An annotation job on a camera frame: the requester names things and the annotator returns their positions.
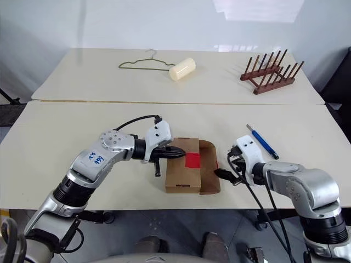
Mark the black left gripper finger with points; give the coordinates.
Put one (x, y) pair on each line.
(175, 155)
(174, 150)

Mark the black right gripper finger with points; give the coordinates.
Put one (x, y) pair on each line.
(223, 174)

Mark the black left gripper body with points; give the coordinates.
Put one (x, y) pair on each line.
(157, 154)

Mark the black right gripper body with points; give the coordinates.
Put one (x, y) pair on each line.
(238, 164)

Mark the cardboard box with red tape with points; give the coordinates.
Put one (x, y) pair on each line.
(182, 175)

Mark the blue pen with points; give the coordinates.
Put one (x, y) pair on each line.
(264, 142)

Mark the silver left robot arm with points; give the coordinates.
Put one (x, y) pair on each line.
(93, 164)

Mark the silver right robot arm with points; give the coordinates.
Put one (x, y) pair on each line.
(301, 180)

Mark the dark rounded shape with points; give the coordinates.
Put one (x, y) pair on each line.
(215, 245)

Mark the cream plastic cylinder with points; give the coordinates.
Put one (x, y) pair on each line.
(183, 69)

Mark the brown wooden dish rack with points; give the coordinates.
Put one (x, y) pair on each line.
(274, 86)

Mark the black metal floor block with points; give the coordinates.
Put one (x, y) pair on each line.
(255, 254)

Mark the dark background panel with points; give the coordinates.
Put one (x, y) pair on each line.
(338, 79)

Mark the black tripod stand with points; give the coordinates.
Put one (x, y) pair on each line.
(9, 98)

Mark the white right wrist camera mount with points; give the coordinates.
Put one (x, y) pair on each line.
(251, 150)

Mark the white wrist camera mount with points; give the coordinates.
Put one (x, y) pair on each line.
(251, 150)
(160, 132)

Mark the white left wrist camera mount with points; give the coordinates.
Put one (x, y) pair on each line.
(160, 132)

